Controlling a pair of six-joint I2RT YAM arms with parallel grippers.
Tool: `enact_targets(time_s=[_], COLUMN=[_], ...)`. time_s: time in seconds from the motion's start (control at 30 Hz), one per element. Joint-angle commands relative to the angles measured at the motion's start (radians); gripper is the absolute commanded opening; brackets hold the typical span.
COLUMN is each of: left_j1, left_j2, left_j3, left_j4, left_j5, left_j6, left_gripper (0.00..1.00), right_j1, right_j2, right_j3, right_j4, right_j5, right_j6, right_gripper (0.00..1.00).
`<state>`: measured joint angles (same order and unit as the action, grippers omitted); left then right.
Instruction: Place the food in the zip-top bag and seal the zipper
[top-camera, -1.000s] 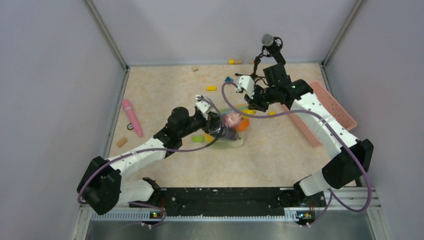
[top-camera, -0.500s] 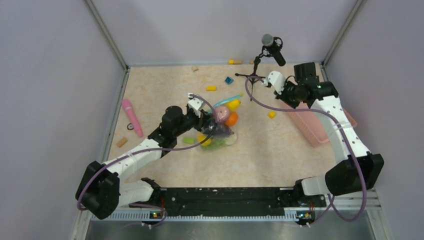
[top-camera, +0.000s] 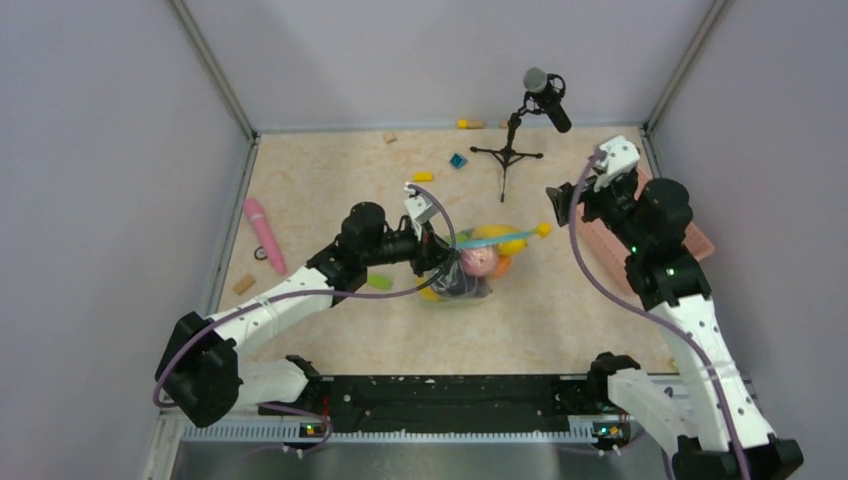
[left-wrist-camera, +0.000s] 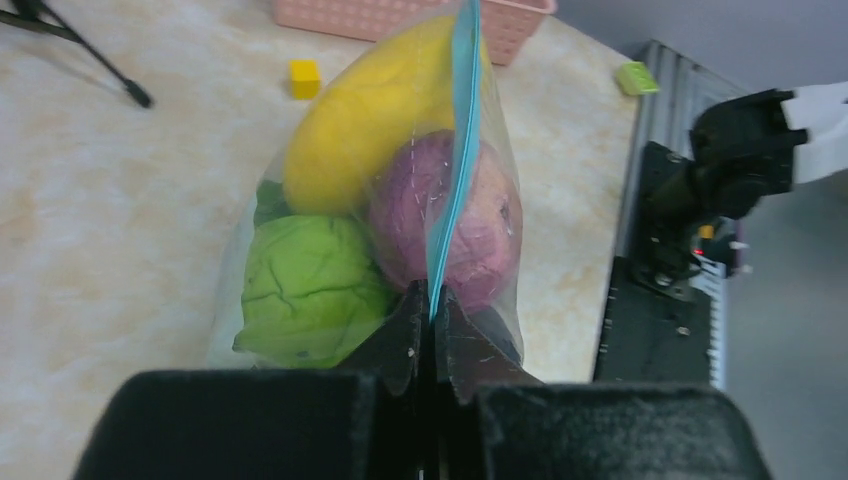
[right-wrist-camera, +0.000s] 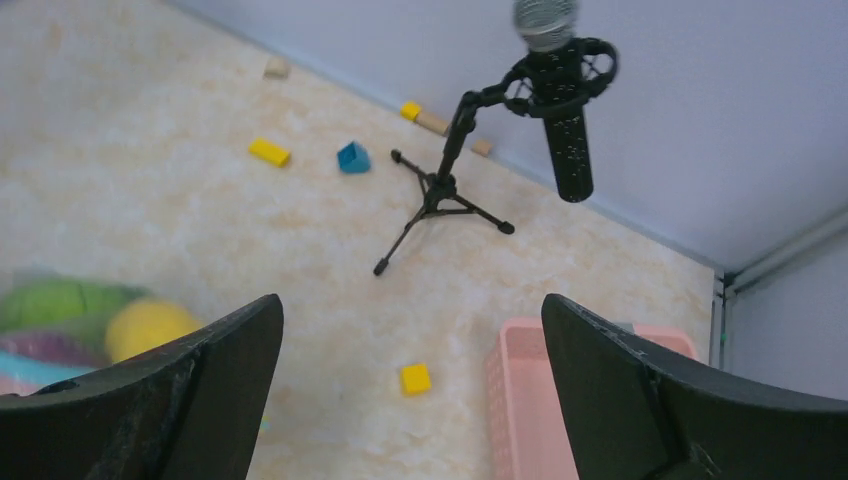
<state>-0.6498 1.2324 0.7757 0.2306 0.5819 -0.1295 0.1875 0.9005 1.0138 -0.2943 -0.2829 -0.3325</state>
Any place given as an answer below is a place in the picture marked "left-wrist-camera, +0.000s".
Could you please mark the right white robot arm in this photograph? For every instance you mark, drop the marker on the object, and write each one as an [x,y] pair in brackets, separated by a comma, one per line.
[765,144]

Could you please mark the green lime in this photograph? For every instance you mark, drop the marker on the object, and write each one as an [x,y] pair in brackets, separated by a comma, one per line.
[312,292]

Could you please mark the yellow cube block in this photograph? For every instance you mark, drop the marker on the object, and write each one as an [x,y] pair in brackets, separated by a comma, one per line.
[305,80]

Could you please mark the clear zip top bag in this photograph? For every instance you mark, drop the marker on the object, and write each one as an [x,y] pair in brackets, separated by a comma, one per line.
[446,211]

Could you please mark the green lego brick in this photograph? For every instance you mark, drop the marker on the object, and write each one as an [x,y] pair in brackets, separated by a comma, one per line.
[635,79]

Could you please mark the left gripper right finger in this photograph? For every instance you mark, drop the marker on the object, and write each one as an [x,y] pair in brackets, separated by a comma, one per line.
[469,367]

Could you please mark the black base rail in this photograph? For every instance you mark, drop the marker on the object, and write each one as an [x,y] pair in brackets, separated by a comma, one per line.
[664,318]

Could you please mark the green lettuce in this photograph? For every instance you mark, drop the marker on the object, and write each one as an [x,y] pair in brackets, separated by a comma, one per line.
[270,203]

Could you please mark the yellow banana piece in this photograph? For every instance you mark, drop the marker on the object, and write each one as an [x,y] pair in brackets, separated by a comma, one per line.
[398,90]

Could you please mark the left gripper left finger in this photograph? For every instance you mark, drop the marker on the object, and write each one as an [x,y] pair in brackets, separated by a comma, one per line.
[395,356]

